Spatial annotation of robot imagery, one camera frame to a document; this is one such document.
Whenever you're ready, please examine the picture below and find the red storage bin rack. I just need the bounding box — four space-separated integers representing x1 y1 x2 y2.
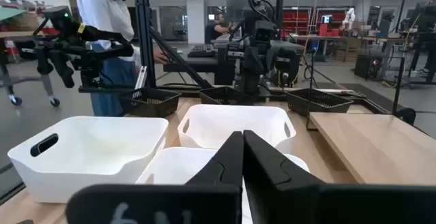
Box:
281 7 348 37

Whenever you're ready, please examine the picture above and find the black desk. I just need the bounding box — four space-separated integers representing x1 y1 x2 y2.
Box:
162 56 236 86

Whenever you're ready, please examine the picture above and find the black metal hook stand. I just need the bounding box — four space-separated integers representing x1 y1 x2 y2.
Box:
391 55 417 126

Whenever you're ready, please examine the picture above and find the black equipment case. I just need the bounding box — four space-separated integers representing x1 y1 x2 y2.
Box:
354 52 385 80

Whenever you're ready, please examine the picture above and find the person's hand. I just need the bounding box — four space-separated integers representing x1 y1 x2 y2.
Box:
153 48 170 65

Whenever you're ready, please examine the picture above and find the black perforated plastic basket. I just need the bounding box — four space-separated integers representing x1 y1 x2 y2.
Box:
198 86 255 106
118 86 182 118
285 87 354 118

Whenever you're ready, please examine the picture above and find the black keyboard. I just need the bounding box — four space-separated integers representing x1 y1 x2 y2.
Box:
187 44 217 59

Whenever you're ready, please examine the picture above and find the grey wheeled cart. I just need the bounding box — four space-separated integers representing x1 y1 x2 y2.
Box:
0 29 62 108

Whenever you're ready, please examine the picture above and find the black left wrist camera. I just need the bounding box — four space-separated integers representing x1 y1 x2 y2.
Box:
253 19 275 44

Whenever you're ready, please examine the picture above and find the black robot station frame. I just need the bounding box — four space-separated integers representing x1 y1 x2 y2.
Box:
396 0 436 89

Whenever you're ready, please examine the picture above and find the white plastic basket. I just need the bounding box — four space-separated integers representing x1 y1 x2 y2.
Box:
176 103 297 154
6 116 170 204
135 146 311 224

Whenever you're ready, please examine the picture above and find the silver aluminium bracket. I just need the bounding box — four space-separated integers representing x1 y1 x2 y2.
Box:
134 65 149 91

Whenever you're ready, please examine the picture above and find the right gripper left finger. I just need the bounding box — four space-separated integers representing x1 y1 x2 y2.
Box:
65 131 245 224

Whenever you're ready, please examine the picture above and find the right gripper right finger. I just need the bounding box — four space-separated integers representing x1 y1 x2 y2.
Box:
243 129 436 224

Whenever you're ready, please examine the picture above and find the person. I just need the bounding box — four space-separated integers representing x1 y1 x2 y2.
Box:
74 0 171 118
204 12 236 44

